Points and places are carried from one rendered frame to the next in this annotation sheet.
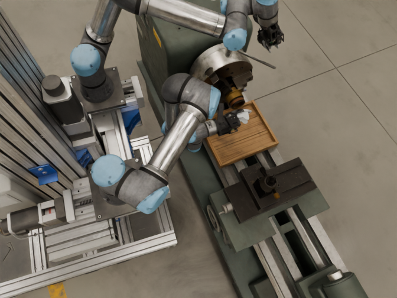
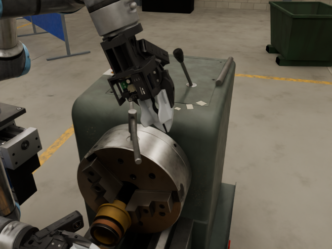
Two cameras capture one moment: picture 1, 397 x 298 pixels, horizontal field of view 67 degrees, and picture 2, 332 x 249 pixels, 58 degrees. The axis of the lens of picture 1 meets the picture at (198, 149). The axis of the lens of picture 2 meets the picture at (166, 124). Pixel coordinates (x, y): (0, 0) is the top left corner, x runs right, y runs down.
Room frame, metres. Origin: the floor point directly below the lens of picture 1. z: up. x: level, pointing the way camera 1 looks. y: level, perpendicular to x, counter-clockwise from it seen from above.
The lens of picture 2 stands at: (0.64, -0.62, 1.67)
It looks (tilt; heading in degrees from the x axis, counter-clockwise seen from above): 30 degrees down; 48
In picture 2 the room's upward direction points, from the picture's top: straight up
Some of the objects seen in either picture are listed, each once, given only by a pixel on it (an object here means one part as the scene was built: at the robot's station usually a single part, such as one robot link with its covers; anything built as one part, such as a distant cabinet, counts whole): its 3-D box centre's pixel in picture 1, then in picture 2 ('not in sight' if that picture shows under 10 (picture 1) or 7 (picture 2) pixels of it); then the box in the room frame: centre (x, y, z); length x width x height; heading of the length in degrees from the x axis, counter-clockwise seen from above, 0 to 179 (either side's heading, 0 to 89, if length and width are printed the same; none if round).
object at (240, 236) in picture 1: (268, 202); not in sight; (0.42, -0.39, 0.90); 0.53 x 0.30 x 0.06; 122
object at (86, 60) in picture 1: (88, 64); not in sight; (0.76, 0.51, 1.33); 0.13 x 0.12 x 0.14; 2
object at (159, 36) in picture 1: (188, 25); (165, 121); (1.34, 0.17, 1.06); 0.59 x 0.48 x 0.39; 32
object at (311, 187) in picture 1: (270, 189); not in sight; (0.47, -0.38, 0.95); 0.43 x 0.18 x 0.04; 122
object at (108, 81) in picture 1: (94, 82); not in sight; (0.75, 0.51, 1.21); 0.15 x 0.15 x 0.10
